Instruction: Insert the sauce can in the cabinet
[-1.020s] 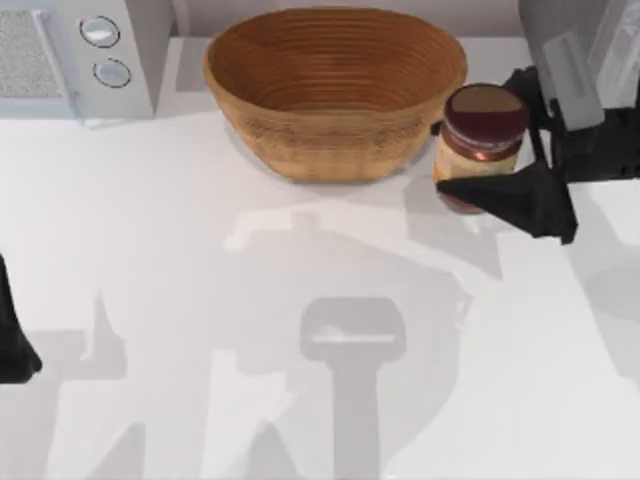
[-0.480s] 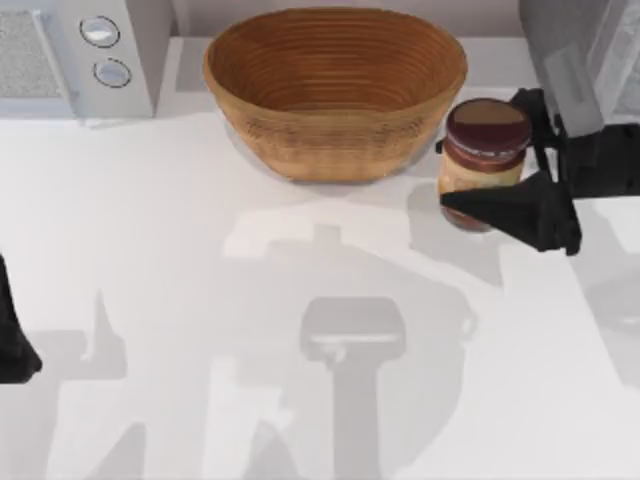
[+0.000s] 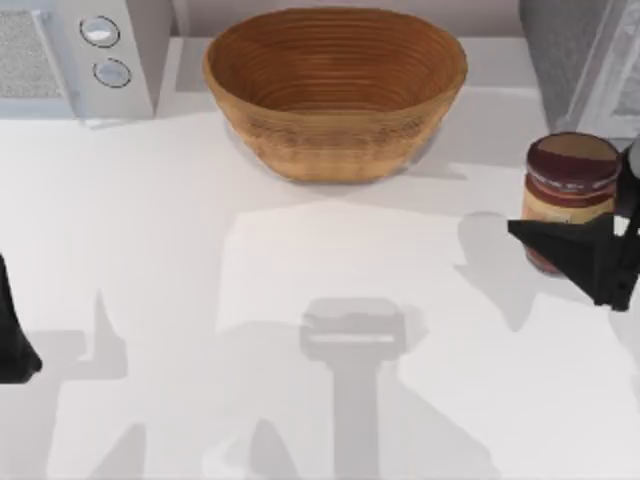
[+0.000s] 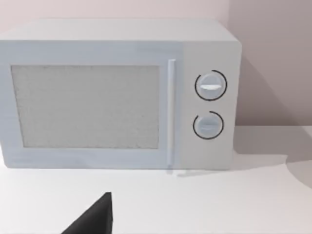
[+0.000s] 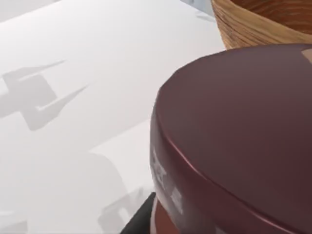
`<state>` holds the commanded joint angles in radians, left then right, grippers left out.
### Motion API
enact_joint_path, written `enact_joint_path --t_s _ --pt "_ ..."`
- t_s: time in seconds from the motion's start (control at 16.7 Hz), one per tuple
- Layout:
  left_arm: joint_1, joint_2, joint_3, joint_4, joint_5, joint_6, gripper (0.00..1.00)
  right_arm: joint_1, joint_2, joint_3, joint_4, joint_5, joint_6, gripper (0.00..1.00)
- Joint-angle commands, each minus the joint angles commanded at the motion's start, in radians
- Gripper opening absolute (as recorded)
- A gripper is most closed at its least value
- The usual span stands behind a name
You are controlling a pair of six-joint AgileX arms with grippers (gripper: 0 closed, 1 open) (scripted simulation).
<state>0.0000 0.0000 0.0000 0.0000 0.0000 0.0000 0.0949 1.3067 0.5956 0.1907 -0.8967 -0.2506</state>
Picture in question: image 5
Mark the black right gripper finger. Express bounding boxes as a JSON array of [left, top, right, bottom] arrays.
[[119, 192, 157, 234]]

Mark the dark red round jar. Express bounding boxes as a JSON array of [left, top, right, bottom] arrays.
[[149, 43, 312, 234]]

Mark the woven wooden basket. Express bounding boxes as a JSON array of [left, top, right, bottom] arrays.
[[210, 0, 312, 51]]

